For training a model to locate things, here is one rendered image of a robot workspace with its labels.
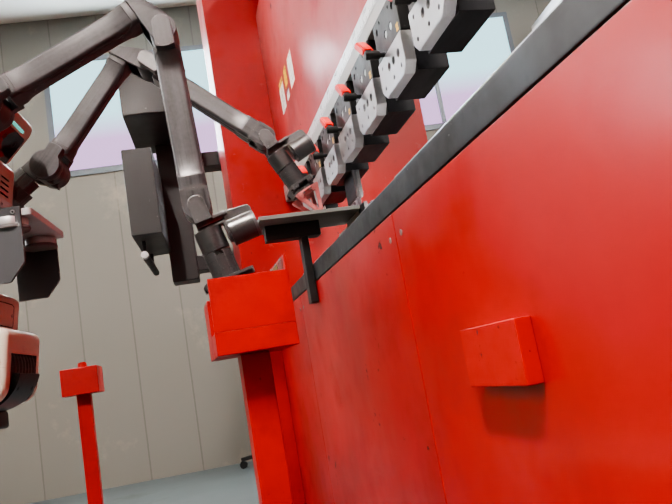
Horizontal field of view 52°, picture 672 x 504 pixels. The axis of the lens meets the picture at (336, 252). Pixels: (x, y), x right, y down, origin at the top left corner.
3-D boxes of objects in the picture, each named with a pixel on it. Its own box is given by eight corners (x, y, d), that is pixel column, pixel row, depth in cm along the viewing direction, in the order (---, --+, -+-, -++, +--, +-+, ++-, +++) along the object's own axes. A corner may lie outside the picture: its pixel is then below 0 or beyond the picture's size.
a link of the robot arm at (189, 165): (152, 41, 151) (145, 15, 140) (178, 37, 152) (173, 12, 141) (188, 229, 145) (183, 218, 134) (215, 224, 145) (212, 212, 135)
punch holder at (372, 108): (361, 137, 158) (349, 71, 161) (396, 134, 160) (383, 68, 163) (378, 112, 144) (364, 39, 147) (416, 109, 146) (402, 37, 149)
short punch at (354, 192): (349, 213, 191) (343, 181, 193) (356, 213, 192) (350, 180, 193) (357, 204, 182) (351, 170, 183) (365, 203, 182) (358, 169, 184)
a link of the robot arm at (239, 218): (188, 209, 145) (184, 198, 136) (238, 188, 147) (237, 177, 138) (210, 260, 143) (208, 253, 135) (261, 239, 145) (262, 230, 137)
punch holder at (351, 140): (343, 165, 178) (332, 105, 180) (374, 162, 180) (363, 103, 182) (356, 145, 163) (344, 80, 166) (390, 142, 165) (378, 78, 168)
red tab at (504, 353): (470, 387, 84) (458, 330, 85) (485, 384, 85) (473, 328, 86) (527, 386, 70) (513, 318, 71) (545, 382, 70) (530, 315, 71)
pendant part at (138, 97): (155, 289, 320) (133, 117, 334) (209, 281, 324) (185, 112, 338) (141, 271, 271) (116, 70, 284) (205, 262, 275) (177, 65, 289)
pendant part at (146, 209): (144, 257, 314) (135, 182, 320) (171, 253, 316) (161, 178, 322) (130, 236, 271) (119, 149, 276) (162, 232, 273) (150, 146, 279)
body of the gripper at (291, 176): (308, 189, 192) (293, 168, 192) (314, 178, 182) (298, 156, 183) (290, 202, 190) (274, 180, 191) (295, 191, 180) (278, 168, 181)
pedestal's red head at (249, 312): (211, 361, 149) (200, 280, 152) (283, 350, 154) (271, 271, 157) (217, 356, 130) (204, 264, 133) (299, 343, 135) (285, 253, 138)
